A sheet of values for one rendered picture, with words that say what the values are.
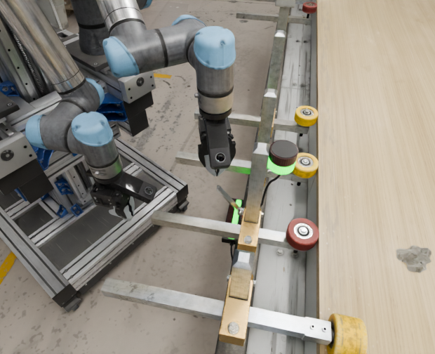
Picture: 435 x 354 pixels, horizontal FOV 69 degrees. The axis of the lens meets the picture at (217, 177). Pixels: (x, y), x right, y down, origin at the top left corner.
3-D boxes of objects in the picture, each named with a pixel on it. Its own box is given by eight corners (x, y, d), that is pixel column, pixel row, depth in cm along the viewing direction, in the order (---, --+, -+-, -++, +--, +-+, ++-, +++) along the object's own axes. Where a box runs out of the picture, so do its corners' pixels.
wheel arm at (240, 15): (236, 20, 191) (236, 12, 188) (236, 17, 193) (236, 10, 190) (309, 26, 185) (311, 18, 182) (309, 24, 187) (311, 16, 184)
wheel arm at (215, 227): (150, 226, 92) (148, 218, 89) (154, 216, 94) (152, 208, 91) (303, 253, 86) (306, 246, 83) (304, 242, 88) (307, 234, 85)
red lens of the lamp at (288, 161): (267, 164, 68) (268, 156, 66) (269, 145, 71) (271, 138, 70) (295, 168, 67) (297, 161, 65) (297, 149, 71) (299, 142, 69)
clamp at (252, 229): (236, 253, 86) (237, 243, 83) (243, 212, 95) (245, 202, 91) (257, 256, 86) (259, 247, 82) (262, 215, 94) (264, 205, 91)
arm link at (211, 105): (236, 96, 63) (196, 100, 62) (236, 115, 66) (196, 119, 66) (230, 76, 68) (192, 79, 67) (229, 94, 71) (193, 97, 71)
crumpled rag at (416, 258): (409, 276, 73) (414, 272, 72) (391, 251, 78) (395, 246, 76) (441, 267, 75) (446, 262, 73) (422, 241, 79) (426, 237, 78)
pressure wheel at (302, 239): (280, 261, 87) (287, 240, 79) (282, 237, 92) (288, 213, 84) (309, 267, 86) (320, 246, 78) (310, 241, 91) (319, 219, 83)
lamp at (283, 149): (258, 215, 82) (268, 156, 66) (260, 198, 86) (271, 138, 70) (280, 218, 81) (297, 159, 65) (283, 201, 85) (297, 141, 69)
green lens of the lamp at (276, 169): (266, 172, 69) (266, 165, 68) (269, 153, 73) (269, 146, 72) (293, 176, 69) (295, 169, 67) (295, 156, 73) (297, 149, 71)
